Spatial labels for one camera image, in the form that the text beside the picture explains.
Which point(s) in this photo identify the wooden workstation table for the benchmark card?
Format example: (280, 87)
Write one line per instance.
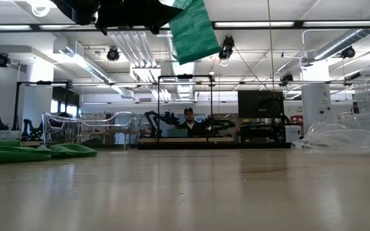
(159, 140)

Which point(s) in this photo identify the clear plastic container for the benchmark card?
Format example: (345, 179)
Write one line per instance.
(75, 131)

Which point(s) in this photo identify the white LED light bar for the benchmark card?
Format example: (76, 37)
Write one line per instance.
(5, 27)
(47, 27)
(255, 24)
(342, 23)

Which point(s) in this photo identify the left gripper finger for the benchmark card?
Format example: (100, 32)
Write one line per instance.
(153, 14)

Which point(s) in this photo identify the black monitor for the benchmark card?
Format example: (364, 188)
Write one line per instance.
(260, 104)

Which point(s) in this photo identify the black metal rig frame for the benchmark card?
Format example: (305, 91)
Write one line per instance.
(299, 24)

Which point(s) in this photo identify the green crumpled bandage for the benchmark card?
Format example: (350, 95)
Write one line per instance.
(11, 155)

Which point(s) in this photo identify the teal storage box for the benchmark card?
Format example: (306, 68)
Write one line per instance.
(177, 133)

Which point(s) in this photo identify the white box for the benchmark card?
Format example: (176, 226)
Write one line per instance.
(292, 133)

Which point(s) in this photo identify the black workstation frame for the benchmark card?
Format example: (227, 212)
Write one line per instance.
(158, 106)
(15, 106)

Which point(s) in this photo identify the teal elastic bandage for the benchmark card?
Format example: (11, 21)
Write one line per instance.
(194, 35)

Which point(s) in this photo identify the black ceiling spotlight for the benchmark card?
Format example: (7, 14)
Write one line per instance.
(286, 78)
(113, 54)
(348, 52)
(227, 46)
(2, 60)

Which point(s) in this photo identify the white ceiling pipe rack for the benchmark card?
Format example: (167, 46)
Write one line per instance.
(133, 48)

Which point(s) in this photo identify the red wall sign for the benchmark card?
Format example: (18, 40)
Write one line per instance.
(297, 119)

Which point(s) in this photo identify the white air duct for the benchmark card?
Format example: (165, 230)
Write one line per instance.
(82, 62)

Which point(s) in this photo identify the black equipment rack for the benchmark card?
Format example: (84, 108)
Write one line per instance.
(262, 133)

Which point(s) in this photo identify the white storage bin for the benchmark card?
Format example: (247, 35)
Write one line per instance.
(10, 134)

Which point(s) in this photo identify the person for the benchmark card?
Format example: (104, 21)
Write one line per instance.
(189, 123)

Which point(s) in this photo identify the clear crumpled plastic bag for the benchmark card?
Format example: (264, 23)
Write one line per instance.
(348, 138)

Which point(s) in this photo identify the silver ceiling duct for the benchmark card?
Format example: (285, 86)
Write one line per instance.
(342, 45)

